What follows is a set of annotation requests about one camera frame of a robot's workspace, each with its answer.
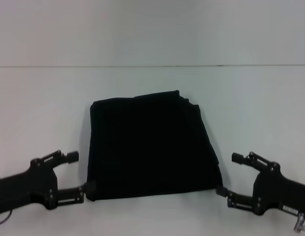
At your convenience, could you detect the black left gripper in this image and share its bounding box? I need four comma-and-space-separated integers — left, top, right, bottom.
0, 149, 97, 215

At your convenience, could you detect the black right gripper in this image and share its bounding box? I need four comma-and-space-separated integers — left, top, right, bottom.
215, 151, 305, 217

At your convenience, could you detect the black shirt with FREE print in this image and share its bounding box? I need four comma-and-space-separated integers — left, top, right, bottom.
85, 89, 225, 202

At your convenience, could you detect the silver right gripper cable plug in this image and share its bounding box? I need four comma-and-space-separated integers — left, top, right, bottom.
293, 212, 305, 234

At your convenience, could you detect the thin left gripper cable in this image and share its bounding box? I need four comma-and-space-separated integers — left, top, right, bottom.
0, 210, 13, 227

